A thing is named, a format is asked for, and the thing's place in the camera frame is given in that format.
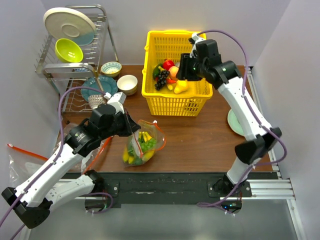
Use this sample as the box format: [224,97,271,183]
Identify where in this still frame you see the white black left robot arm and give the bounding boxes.
[1,104,141,229]

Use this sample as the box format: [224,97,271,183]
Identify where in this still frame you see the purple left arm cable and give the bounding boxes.
[0,86,112,240]

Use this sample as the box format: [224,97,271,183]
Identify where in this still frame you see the toy peach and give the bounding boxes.
[169,66,179,81]

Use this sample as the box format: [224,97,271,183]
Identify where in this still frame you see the green toy bell pepper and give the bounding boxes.
[127,147,143,166]

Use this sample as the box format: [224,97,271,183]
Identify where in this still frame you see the green toy grape bunch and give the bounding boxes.
[140,138,157,153]

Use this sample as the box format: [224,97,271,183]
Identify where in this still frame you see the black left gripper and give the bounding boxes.
[100,108,141,140]

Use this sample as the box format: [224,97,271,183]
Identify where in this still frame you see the mint green saucer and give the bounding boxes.
[227,109,245,137]

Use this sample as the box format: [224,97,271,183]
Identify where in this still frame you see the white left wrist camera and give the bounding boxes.
[103,92,127,113]

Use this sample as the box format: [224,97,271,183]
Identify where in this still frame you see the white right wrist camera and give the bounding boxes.
[188,32,205,58]

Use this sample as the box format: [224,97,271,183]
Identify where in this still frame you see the yellow plastic basket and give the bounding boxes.
[141,29,213,117]

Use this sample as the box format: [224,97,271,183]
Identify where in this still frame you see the clear zip top bag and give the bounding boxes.
[126,120,167,156]

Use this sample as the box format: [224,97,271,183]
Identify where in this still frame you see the clear bag red zipper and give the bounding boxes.
[6,143,48,187]

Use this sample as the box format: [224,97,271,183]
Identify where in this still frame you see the metal dish rack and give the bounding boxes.
[34,4,120,115]

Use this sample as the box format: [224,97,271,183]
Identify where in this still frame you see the yellow toy banana bunch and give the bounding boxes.
[122,131,156,166]

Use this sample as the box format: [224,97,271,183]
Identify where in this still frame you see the teal scalloped plate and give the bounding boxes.
[80,75,118,101]

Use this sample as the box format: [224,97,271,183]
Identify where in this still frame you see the dark green toy pepper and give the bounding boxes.
[152,63,164,81]

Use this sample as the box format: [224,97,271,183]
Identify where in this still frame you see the yellow toy pear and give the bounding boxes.
[174,80,189,94]

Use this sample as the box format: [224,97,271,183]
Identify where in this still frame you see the lime green bowl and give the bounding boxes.
[54,38,84,63]

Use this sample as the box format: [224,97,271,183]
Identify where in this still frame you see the crumpled clear plastic bag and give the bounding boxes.
[52,122,113,174]

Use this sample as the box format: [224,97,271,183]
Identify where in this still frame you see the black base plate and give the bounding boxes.
[67,171,278,209]

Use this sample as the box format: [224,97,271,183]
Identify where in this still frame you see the black toy grapes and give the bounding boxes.
[154,70,170,91]

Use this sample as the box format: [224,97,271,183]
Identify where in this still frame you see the large cream blue plate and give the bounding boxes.
[43,7,97,46]

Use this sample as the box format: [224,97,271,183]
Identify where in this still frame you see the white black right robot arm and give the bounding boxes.
[176,35,282,197]

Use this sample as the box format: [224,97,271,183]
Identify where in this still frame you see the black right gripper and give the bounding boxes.
[175,53,207,82]

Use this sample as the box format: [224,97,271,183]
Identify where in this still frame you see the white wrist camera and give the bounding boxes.
[188,32,205,58]
[103,92,127,113]

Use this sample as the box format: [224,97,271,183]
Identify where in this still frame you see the white cream bowl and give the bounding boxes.
[117,75,138,96]

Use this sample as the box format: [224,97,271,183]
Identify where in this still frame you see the teal patterned small bowl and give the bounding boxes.
[100,61,122,78]

